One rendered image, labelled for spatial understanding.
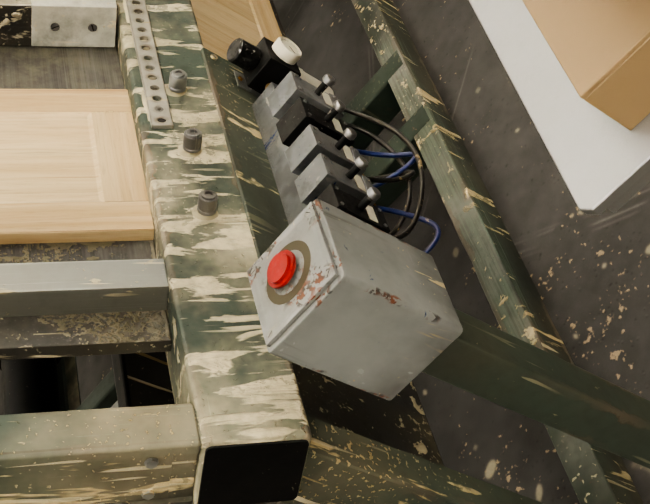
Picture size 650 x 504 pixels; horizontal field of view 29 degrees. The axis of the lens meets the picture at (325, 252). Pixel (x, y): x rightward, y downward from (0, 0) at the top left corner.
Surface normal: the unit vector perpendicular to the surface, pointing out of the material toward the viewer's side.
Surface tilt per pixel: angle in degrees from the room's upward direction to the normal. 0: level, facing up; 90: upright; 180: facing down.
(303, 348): 90
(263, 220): 90
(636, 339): 0
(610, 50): 1
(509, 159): 0
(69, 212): 60
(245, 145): 90
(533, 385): 90
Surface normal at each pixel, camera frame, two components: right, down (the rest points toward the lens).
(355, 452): 0.62, -0.66
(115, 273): 0.16, -0.75
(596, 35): -0.74, -0.35
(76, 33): 0.22, 0.66
